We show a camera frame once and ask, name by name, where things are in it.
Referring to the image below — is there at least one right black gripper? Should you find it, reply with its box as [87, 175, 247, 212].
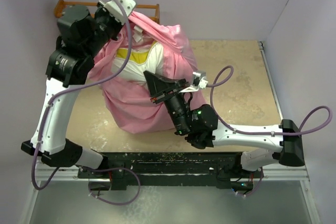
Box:
[143, 71, 191, 136]

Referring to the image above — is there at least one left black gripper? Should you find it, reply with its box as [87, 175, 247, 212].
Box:
[83, 0, 122, 58]

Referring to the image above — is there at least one white yellow pillow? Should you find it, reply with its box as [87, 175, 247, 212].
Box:
[118, 42, 164, 86]

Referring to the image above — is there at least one pink satin pillowcase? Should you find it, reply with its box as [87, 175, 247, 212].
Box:
[88, 12, 197, 134]

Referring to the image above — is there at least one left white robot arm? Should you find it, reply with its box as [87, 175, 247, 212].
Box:
[21, 0, 133, 178]

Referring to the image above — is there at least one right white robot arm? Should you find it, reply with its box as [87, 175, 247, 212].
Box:
[144, 71, 305, 177]

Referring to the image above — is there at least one wooden shelf rack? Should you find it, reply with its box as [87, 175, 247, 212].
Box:
[54, 0, 161, 24]

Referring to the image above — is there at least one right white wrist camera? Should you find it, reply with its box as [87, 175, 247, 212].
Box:
[180, 70, 208, 93]

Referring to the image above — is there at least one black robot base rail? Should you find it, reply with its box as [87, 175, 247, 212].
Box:
[78, 152, 263, 190]

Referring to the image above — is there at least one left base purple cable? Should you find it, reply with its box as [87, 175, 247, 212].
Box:
[88, 168, 142, 206]

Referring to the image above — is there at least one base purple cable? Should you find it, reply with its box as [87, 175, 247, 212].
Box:
[88, 168, 142, 206]
[235, 165, 265, 199]

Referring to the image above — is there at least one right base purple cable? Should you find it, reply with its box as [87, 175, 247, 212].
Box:
[235, 165, 265, 199]

